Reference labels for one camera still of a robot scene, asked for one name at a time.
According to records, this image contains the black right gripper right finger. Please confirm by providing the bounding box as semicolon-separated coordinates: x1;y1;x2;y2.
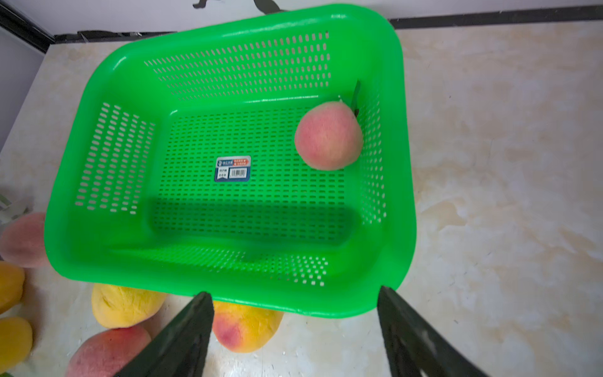
377;286;486;377

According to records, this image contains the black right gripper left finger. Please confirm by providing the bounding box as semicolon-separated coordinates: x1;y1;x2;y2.
116;292;215;377

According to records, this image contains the yellow peach with green leaf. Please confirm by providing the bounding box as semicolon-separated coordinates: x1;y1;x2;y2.
0;317;33;374

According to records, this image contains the yellow peach with red spot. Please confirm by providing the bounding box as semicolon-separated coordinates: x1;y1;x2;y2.
0;261;25;314

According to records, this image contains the pink peach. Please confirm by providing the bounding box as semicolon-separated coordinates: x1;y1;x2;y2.
295;101;364;171
1;212;50;269
65;325;152;376

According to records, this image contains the yellow red peach below basket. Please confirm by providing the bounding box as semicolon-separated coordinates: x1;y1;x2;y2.
212;301;284;353

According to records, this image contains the green plastic basket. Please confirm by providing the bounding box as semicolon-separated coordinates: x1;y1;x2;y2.
45;4;416;318

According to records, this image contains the basket barcode label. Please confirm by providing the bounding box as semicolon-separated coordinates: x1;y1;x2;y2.
215;156;251;183

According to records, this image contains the white power plug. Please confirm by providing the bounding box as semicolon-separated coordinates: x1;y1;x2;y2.
0;193;34;226

